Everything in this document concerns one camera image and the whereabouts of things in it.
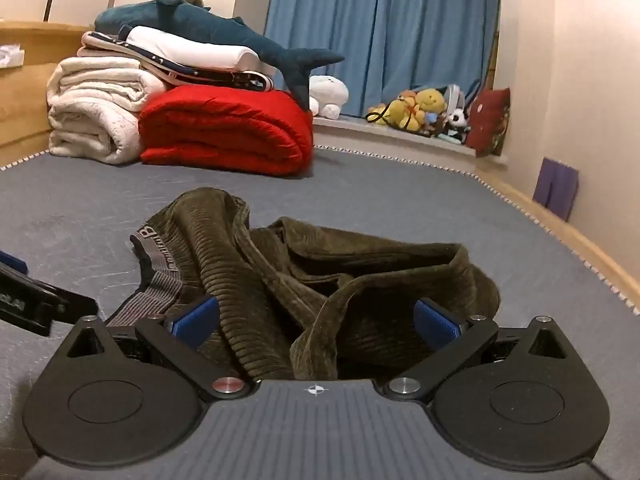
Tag blue curtain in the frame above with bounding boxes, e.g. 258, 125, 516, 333
263, 0, 502, 118

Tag white fleece blanket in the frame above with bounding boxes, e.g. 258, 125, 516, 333
47, 47, 168, 166

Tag olive corduroy pants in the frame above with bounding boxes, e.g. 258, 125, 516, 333
102, 186, 501, 383

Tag dark red cushion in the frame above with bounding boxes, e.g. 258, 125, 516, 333
465, 87, 512, 158

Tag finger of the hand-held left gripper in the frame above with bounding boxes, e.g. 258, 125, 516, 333
52, 287, 99, 325
0, 250, 27, 275

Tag grey quilted mattress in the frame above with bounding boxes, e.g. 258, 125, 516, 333
0, 145, 640, 480

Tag navy patterned folded blanket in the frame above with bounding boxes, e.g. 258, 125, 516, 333
82, 30, 276, 93

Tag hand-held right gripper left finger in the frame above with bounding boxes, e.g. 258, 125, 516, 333
62, 296, 258, 403

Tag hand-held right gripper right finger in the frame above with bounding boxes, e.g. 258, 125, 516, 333
382, 297, 571, 403

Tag blue shark plush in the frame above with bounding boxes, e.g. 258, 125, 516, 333
95, 0, 346, 111

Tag red folded quilt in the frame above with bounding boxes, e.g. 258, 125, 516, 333
137, 85, 315, 177

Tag white folded pillow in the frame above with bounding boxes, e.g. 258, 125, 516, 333
125, 25, 263, 73

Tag tissue box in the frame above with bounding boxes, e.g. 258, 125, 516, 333
0, 42, 26, 68

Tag wooden bed frame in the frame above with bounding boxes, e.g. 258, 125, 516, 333
0, 20, 640, 311

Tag purple folder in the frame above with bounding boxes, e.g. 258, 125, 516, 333
532, 157, 580, 222

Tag white grey bunny plush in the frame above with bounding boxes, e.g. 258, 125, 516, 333
442, 84, 466, 112

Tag yellow round-faced plush toy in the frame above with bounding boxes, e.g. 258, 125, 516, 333
415, 87, 447, 116

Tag yellow orange plush toy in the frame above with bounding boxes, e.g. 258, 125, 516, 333
367, 91, 426, 133

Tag white mushroom plush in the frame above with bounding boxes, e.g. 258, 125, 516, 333
307, 75, 350, 121

